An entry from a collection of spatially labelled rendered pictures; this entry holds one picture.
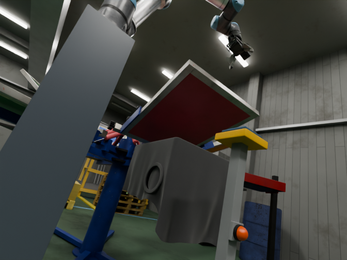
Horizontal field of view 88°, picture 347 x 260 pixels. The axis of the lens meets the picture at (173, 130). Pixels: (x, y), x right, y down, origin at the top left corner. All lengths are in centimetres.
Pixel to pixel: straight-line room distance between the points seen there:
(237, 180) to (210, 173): 32
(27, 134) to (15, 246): 26
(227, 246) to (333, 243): 377
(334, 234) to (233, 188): 376
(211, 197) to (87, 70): 75
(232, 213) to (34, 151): 57
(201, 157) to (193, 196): 19
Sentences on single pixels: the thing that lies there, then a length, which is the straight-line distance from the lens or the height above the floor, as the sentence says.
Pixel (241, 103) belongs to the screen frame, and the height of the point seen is 129.
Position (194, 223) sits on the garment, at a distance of 91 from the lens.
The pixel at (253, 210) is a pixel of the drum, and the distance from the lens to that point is 376.
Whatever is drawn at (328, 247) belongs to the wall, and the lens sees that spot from 435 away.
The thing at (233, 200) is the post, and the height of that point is 73.
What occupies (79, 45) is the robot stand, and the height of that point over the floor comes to 105.
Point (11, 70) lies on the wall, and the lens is 1149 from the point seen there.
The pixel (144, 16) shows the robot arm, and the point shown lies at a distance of 112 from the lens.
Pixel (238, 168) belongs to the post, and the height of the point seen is 83.
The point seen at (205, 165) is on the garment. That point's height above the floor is 88.
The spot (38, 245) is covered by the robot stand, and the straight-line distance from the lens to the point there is 62.
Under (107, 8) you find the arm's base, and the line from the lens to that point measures 85.
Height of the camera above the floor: 70
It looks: 19 degrees up
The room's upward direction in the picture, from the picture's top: 15 degrees clockwise
